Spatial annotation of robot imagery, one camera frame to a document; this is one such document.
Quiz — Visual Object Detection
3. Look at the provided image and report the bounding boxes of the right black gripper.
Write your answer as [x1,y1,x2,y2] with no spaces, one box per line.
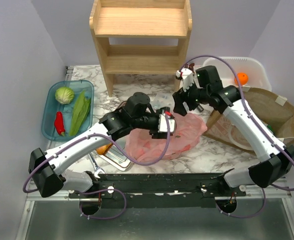
[173,78,210,116]

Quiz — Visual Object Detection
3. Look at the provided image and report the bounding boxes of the pink plastic grocery bag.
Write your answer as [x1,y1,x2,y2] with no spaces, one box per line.
[125,112,208,163]

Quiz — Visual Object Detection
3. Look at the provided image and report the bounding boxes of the toy orange fruit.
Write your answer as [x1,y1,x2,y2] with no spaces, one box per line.
[234,72,249,86]

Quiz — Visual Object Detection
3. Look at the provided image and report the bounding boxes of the green toy leafy vegetable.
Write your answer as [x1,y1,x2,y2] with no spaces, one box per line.
[69,90,91,136]

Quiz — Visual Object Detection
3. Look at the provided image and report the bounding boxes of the clear green snack packet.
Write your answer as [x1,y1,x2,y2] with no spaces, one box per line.
[265,124,274,135]

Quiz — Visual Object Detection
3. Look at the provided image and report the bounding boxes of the brown burlap tote bag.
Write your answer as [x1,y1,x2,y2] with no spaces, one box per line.
[203,86,294,155]

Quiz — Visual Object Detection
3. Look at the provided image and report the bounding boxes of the red toy pepper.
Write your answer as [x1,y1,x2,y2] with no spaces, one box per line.
[54,111,65,136]

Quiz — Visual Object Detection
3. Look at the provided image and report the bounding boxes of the pale green toy vegetable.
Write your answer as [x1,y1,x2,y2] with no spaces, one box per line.
[55,86,75,105]

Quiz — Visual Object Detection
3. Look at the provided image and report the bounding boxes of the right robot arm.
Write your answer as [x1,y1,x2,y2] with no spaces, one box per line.
[173,65,294,196]

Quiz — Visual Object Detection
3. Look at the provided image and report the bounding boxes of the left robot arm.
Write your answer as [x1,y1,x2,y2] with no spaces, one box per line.
[27,92,176,198]

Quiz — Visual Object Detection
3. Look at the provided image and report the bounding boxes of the black pipe tee fitting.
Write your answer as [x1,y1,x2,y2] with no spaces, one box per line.
[197,104,204,113]

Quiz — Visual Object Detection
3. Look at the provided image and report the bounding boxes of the clear plastic screw box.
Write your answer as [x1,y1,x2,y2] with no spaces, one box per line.
[151,93,174,110]

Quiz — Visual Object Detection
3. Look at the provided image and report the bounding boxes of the copper pipe fitting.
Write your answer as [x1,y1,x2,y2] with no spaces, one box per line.
[184,63,195,72]

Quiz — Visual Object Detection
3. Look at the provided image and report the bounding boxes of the metal baking tray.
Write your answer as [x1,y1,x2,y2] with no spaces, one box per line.
[95,145,133,172]

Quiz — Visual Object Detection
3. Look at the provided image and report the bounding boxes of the toy baguette bread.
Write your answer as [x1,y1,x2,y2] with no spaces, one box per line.
[96,143,113,155]

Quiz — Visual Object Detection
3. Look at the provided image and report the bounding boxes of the white plastic bin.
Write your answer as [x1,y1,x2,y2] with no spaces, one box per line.
[203,56,272,92]

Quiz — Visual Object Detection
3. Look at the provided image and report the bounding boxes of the steel combination wrench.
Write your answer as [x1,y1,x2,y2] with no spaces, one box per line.
[89,153,105,179]

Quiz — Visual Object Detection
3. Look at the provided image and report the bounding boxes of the wooden step shelf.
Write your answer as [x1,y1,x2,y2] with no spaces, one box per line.
[89,0,192,96]

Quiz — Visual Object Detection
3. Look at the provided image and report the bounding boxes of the teal plastic bin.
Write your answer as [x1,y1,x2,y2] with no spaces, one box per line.
[41,79,94,142]

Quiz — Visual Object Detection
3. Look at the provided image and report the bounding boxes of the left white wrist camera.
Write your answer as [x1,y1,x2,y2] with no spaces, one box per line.
[158,107,176,134]

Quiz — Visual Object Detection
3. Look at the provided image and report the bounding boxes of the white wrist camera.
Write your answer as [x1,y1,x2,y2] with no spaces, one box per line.
[176,68,194,92]
[158,107,176,134]

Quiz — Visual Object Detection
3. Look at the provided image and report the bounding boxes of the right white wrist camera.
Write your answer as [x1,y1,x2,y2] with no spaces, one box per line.
[176,68,194,92]

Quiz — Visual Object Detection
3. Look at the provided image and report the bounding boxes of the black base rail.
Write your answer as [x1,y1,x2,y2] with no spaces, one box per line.
[69,173,246,211]

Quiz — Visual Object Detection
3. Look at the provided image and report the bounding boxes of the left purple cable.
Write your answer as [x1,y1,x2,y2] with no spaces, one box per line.
[22,111,172,220]

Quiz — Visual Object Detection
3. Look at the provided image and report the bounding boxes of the purple cable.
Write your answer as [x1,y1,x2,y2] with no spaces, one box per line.
[179,55,294,218]
[22,111,172,220]

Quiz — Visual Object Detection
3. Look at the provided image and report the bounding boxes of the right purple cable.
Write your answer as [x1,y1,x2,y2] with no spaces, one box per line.
[179,55,294,218]

